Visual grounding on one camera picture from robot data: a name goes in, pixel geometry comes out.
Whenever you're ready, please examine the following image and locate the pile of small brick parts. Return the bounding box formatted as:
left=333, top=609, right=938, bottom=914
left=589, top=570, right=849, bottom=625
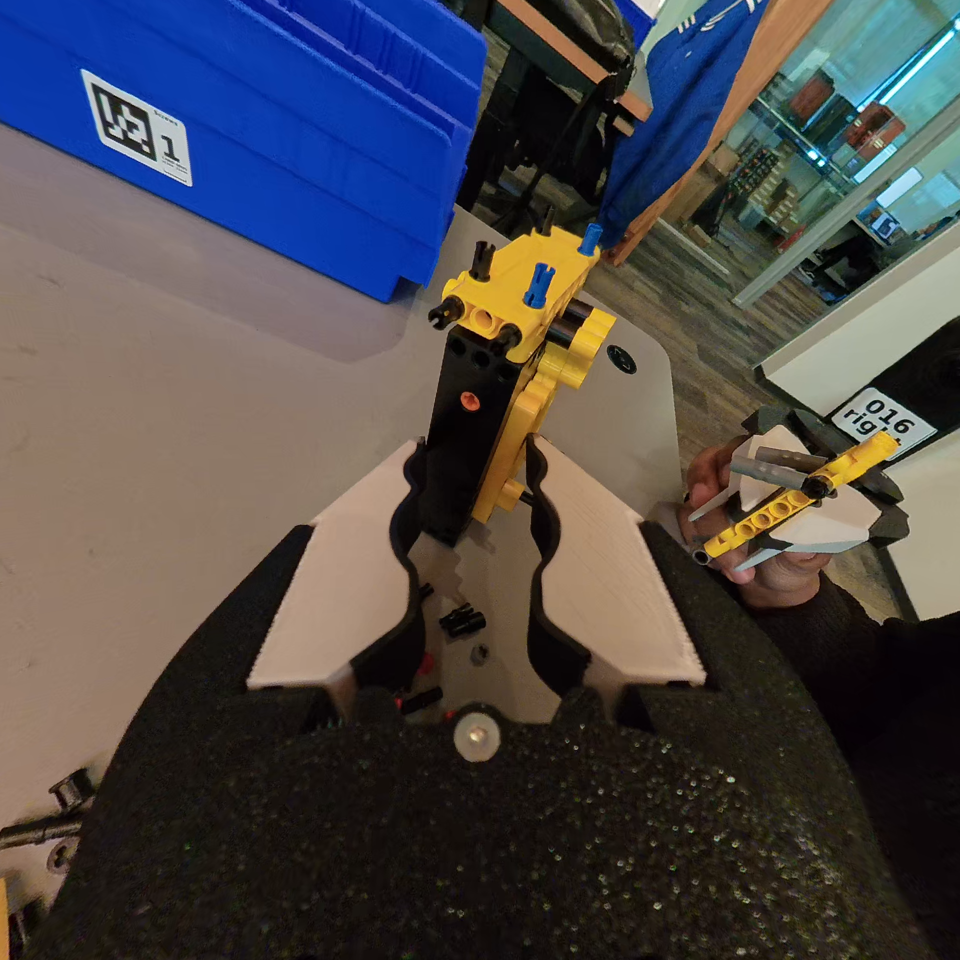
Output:
left=0, top=768, right=99, bottom=960

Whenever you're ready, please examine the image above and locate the blue storage bin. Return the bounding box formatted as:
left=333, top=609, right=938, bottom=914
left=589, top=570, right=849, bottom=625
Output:
left=0, top=0, right=489, bottom=305

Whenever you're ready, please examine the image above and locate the yellow panel with grey shafts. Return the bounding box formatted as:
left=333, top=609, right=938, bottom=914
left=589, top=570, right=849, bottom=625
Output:
left=690, top=431, right=901, bottom=565

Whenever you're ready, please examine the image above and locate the long wooden table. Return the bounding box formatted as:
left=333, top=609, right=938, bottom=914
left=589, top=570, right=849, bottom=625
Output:
left=611, top=0, right=837, bottom=267

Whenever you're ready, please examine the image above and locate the person's right forearm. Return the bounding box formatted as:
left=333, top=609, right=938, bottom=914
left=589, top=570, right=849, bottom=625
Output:
left=750, top=570, right=960, bottom=960

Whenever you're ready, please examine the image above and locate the blue jacket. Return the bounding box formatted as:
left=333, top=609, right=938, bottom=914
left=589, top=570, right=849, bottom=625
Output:
left=600, top=0, right=774, bottom=249

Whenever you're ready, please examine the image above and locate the black bag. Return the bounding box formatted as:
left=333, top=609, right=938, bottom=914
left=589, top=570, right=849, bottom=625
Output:
left=570, top=0, right=639, bottom=69

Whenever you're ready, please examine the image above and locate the wooden desk with black legs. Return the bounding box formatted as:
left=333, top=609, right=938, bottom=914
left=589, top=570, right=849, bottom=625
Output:
left=457, top=0, right=654, bottom=234

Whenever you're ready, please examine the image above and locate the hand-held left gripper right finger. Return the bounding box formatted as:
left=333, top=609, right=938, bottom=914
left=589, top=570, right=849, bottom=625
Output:
left=523, top=432, right=708, bottom=720

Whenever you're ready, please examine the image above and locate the black double pin connector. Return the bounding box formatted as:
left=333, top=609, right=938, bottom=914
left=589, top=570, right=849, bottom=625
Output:
left=438, top=602, right=487, bottom=640

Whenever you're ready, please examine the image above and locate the person's right hand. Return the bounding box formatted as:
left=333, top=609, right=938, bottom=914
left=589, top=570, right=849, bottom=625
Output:
left=678, top=444, right=828, bottom=609

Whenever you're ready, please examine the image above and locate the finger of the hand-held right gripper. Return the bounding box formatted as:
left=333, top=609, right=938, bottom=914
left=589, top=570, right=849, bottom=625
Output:
left=687, top=424, right=819, bottom=523
left=732, top=495, right=880, bottom=575

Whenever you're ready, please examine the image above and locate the black and yellow brick assembly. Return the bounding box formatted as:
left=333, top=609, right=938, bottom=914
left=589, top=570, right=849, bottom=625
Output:
left=429, top=206, right=618, bottom=547

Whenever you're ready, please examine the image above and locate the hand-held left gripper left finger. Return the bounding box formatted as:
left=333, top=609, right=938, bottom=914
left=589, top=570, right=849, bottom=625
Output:
left=246, top=438, right=430, bottom=717

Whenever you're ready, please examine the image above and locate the white side table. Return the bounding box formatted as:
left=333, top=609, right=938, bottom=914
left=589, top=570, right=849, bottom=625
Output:
left=753, top=221, right=960, bottom=624

